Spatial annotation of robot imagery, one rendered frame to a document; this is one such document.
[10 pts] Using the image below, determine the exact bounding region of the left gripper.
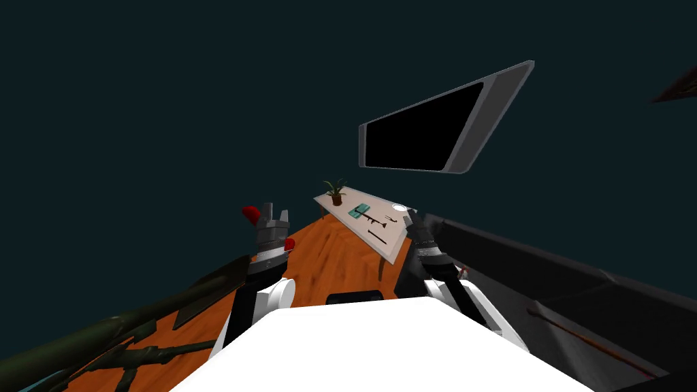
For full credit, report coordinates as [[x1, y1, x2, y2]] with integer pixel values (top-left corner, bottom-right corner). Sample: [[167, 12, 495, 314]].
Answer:
[[255, 202, 290, 244]]

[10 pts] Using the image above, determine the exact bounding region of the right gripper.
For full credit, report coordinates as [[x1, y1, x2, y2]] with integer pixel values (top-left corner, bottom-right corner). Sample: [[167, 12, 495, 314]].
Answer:
[[403, 208, 438, 250]]

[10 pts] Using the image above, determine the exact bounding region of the red rounded object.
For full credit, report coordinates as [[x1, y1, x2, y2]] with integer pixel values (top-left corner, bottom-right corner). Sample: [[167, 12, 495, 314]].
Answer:
[[242, 205, 297, 253]]

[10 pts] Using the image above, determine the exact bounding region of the white table with plant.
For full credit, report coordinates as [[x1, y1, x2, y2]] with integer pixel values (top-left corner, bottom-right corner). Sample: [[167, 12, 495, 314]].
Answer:
[[312, 178, 418, 282]]

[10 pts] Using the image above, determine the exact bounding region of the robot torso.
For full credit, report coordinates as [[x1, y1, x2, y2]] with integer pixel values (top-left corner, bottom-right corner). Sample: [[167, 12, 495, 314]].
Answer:
[[167, 291, 596, 392]]

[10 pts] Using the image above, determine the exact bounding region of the dark grey sofa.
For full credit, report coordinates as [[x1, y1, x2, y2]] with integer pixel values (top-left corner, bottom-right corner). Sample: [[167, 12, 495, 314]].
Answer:
[[393, 212, 697, 392]]

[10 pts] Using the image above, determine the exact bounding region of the dark green furniture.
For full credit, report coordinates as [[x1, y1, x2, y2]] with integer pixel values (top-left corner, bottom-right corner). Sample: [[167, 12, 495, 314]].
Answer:
[[0, 253, 253, 392]]

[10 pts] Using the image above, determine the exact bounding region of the black wall television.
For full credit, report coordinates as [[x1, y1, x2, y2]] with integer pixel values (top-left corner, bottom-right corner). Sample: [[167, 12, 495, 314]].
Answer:
[[357, 59, 536, 176]]

